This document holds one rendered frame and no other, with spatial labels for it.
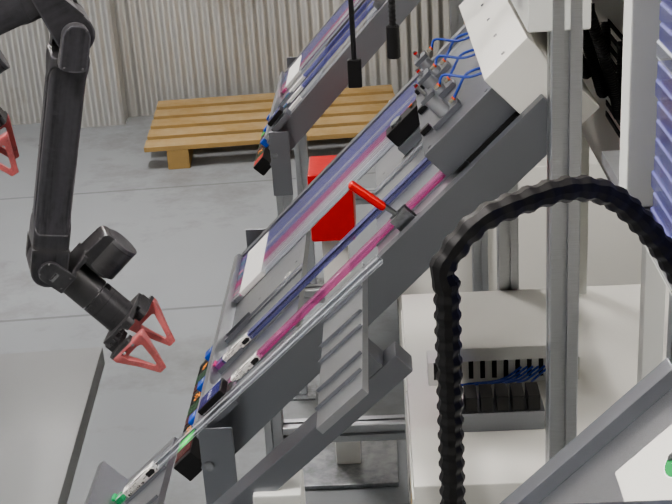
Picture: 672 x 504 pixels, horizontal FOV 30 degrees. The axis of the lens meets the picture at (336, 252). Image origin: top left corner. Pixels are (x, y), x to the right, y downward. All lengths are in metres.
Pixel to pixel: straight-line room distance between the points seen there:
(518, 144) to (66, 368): 1.08
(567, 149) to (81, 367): 1.12
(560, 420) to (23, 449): 0.90
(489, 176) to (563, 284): 0.18
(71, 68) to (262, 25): 4.32
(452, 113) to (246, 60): 4.42
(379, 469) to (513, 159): 1.52
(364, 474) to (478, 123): 1.51
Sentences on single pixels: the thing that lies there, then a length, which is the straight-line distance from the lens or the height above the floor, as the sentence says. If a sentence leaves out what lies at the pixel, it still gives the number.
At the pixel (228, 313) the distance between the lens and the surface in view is 2.25.
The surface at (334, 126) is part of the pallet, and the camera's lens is 5.50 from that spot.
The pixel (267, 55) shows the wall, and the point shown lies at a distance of 6.15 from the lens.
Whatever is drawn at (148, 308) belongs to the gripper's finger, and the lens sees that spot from 2.06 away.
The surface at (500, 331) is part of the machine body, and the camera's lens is 2.38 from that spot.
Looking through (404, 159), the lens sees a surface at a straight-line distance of 2.05.
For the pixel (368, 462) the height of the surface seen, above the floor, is 0.01.
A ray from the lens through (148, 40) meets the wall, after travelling 6.16.
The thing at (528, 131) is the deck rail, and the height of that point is 1.17.
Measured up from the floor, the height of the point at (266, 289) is 0.78.
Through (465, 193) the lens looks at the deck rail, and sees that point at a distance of 1.72.
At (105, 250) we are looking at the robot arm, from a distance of 2.00.
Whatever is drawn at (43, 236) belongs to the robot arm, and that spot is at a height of 1.00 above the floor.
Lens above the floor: 1.67
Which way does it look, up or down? 22 degrees down
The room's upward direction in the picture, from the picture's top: 4 degrees counter-clockwise
